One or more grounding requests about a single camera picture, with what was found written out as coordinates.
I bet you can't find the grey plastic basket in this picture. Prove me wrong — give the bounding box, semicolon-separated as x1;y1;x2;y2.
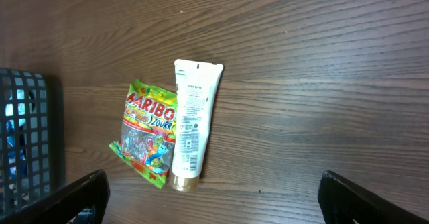
1;68;65;219

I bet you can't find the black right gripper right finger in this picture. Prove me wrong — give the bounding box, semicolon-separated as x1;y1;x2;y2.
318;170;428;224

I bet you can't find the Haribo gummy candy bag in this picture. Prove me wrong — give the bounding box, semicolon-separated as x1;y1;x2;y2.
109;80;177;189

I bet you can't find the white tube with gold cap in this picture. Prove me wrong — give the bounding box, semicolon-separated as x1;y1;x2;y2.
170;59;224;192

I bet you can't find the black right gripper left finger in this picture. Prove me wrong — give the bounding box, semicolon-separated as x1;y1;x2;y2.
1;169;110;224

